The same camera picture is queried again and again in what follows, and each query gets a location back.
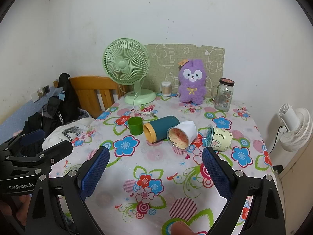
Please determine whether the black bag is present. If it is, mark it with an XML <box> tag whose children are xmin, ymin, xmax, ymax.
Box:
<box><xmin>18</xmin><ymin>73</ymin><xmax>82</xmax><ymax>157</ymax></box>

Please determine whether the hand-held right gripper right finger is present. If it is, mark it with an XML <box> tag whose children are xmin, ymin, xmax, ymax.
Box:
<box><xmin>202</xmin><ymin>146</ymin><xmax>286</xmax><ymax>235</ymax></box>

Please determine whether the green fan power cord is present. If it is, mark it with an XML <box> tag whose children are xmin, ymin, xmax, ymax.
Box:
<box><xmin>133</xmin><ymin>101</ymin><xmax>157</xmax><ymax>118</ymax></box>

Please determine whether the pale yellow printed cup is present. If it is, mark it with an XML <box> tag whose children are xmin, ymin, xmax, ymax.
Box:
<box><xmin>203</xmin><ymin>125</ymin><xmax>233</xmax><ymax>152</ymax></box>

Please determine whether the white plastic bag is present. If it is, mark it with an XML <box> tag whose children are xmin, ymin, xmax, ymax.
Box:
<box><xmin>41</xmin><ymin>117</ymin><xmax>96</xmax><ymax>152</ymax></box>

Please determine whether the purple plush toy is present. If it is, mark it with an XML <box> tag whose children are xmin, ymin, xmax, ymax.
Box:
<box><xmin>177</xmin><ymin>58</ymin><xmax>208</xmax><ymax>105</ymax></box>

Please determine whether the white standing fan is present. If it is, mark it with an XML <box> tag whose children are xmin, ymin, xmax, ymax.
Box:
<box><xmin>279</xmin><ymin>103</ymin><xmax>313</xmax><ymax>152</ymax></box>

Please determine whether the floral tablecloth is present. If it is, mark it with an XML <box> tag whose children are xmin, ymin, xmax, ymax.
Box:
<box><xmin>49</xmin><ymin>92</ymin><xmax>277</xmax><ymax>235</ymax></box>

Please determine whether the small green cup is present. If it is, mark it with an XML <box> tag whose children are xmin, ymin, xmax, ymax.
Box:
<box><xmin>127</xmin><ymin>117</ymin><xmax>143</xmax><ymax>136</ymax></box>

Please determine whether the black fan cable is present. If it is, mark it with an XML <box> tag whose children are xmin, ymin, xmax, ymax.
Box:
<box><xmin>271</xmin><ymin>125</ymin><xmax>284</xmax><ymax>167</ymax></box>

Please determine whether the green patterned board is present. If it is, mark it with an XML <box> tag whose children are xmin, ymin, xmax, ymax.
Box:
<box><xmin>144</xmin><ymin>43</ymin><xmax>226</xmax><ymax>96</ymax></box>

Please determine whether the cotton swab container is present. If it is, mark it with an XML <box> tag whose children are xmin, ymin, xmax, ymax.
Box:
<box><xmin>161</xmin><ymin>81</ymin><xmax>173</xmax><ymax>96</ymax></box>

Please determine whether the white cup with clear lid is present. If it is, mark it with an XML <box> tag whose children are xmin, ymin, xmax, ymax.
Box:
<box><xmin>167</xmin><ymin>120</ymin><xmax>197</xmax><ymax>150</ymax></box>

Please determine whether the white charging cable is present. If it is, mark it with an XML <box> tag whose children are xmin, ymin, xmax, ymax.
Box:
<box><xmin>40</xmin><ymin>89</ymin><xmax>46</xmax><ymax>131</ymax></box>

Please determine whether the green desk fan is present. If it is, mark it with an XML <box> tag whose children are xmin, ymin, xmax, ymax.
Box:
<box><xmin>102</xmin><ymin>38</ymin><xmax>156</xmax><ymax>107</ymax></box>

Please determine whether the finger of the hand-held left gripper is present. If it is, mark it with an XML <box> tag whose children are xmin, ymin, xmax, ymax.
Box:
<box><xmin>0</xmin><ymin>141</ymin><xmax>74</xmax><ymax>178</ymax></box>
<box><xmin>0</xmin><ymin>130</ymin><xmax>46</xmax><ymax>157</ymax></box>

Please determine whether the wooden chair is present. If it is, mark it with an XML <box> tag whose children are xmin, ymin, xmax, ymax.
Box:
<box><xmin>53</xmin><ymin>76</ymin><xmax>128</xmax><ymax>119</ymax></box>

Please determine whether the glass jar mug with lid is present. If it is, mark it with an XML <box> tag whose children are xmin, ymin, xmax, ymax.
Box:
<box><xmin>211</xmin><ymin>78</ymin><xmax>235</xmax><ymax>111</ymax></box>

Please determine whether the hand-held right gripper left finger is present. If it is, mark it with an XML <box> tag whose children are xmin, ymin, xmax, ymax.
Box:
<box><xmin>26</xmin><ymin>146</ymin><xmax>110</xmax><ymax>235</ymax></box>

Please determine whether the teal cup with yellow rim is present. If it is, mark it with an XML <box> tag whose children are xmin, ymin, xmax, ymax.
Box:
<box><xmin>143</xmin><ymin>115</ymin><xmax>181</xmax><ymax>144</ymax></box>

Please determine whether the person's left hand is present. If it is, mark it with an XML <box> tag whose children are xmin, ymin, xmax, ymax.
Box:
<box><xmin>0</xmin><ymin>194</ymin><xmax>32</xmax><ymax>229</ymax></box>

